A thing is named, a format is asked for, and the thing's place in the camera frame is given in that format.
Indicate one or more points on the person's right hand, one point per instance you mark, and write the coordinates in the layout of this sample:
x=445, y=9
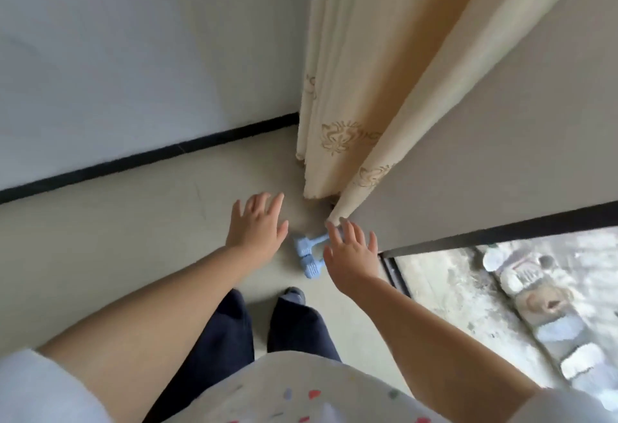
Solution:
x=352, y=266

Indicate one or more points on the person's left hand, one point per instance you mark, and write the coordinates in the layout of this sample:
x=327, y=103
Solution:
x=255, y=237

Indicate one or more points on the person's right little finger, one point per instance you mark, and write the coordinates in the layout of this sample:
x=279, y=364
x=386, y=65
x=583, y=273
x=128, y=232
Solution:
x=371, y=244

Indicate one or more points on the person's left thumb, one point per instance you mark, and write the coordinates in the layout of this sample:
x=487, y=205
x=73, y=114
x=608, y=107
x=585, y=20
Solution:
x=283, y=233

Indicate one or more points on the person's right middle finger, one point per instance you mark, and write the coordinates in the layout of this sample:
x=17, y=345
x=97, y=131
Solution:
x=346, y=231

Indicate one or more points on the person's left middle finger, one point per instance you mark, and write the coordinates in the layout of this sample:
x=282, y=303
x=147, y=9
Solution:
x=263, y=205

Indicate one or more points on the person's left little finger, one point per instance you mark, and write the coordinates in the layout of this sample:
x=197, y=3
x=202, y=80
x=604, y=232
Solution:
x=236, y=212

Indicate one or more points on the person's right thumb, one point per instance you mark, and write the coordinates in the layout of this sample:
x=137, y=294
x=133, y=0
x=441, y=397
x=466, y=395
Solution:
x=327, y=259

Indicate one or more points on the person's left forearm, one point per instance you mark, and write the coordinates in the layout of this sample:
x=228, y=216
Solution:
x=145, y=316

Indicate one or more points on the person's right forearm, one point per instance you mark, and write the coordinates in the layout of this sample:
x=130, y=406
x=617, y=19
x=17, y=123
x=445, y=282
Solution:
x=434, y=345

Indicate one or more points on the light blue plastic dumbbell toy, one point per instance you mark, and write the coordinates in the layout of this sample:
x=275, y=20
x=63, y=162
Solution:
x=306, y=252

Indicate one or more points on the dark navy trousers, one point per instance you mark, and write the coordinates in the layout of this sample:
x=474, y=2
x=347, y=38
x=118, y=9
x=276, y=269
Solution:
x=212, y=345

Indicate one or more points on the white spotted shirt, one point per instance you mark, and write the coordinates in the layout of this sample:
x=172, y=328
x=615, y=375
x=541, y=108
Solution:
x=299, y=389

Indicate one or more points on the beige patterned curtain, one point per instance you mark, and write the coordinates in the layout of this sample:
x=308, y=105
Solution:
x=376, y=75

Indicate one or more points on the black window frame rail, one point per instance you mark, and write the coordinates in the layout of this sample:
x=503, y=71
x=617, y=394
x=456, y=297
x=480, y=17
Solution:
x=396, y=275

